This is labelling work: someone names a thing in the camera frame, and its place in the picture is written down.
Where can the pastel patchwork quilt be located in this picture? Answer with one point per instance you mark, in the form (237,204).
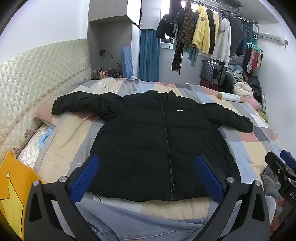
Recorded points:
(69,129)

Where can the group of cosmetics bottles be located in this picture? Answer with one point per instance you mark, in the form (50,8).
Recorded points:
(106,73)

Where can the green clip hanger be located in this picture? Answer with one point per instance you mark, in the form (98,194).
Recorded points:
(254,46)

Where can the cream satin pillow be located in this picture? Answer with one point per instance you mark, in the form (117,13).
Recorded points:
(34,141)

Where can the pile of clothes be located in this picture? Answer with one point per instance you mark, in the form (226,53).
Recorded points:
(252,81)

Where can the white hoodie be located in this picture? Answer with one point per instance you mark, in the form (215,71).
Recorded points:
(223,41)

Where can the metal clothes rack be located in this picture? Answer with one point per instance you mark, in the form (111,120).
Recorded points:
(226,10)

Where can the light blue cloth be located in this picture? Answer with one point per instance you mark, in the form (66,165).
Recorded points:
(45,139)

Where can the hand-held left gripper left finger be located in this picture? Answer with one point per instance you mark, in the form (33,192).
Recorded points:
(84,178)

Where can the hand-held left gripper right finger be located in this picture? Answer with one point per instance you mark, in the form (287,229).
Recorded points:
(208,178)

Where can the hanging black coat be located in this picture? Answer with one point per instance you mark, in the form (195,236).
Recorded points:
(164,26)

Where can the cream quilted headboard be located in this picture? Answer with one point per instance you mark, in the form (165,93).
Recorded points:
(34,76)

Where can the dark ribbed suitcase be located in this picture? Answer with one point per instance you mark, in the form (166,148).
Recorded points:
(211,74)

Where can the grey fuzzy cloth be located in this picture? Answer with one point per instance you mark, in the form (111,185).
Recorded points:
(270,183)

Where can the yellow fleece jacket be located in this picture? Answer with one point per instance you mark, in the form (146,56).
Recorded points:
(202,30)

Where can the cream plush blanket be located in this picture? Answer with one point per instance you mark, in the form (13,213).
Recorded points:
(241,89)

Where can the teal hanging garment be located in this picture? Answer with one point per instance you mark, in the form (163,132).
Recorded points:
(193,56)

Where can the wall socket with plug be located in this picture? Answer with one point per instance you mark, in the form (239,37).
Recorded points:
(102,52)

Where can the white cylindrical bottle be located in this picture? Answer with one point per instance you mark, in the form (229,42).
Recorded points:
(231,96)

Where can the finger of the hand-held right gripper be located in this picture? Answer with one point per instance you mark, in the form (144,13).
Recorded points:
(276,164)
(289,158)

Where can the dark grey hanging coat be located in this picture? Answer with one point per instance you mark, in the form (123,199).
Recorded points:
(237,34)

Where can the hanging socks and underwear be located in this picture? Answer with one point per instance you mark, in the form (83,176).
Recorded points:
(253,60)

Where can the yellow printed pillow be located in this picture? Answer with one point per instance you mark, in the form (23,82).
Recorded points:
(11,185)

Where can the blue curtain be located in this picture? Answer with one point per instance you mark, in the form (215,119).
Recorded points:
(149,55)

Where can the person's jeans legs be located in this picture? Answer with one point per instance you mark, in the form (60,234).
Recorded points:
(138,224)

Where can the grey wall cabinet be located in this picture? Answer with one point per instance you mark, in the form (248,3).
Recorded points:
(111,34)

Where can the black puffer jacket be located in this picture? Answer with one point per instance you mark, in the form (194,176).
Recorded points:
(148,143)

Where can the white air conditioner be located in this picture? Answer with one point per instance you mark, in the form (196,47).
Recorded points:
(270,34)

